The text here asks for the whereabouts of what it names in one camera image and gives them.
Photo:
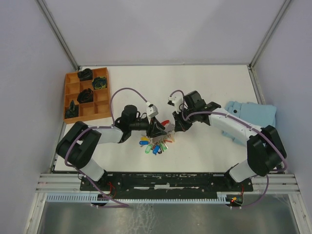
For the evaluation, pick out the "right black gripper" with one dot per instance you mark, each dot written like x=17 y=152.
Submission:
x=179 y=125

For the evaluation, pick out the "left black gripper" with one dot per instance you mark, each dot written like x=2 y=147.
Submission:
x=155 y=128

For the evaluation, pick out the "bunch of coloured key tags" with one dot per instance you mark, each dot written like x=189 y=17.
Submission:
x=156 y=145

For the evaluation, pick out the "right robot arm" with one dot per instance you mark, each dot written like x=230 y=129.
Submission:
x=265 y=150

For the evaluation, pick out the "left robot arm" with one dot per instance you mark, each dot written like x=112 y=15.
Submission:
x=78 y=145

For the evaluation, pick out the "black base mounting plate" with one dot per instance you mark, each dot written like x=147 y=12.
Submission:
x=166 y=185

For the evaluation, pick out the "green black rolled sock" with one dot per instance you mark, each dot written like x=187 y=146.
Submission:
x=99 y=83

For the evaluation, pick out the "black red rolled sock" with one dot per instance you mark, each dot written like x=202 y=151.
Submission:
x=85 y=96

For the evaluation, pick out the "orange wooden compartment tray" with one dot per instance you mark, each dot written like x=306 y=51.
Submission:
x=99 y=108

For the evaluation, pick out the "light blue folded cloth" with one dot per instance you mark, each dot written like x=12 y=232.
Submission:
x=257 y=114

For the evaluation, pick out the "dark green rolled sock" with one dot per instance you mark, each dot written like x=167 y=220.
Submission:
x=72 y=111

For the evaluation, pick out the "black rolled sock top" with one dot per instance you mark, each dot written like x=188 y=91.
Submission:
x=86 y=74

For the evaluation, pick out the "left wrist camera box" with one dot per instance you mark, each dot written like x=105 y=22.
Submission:
x=151 y=110

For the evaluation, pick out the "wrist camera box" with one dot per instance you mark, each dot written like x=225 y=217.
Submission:
x=151 y=110
x=176 y=102

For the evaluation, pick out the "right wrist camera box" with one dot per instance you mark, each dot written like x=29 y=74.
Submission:
x=176 y=102

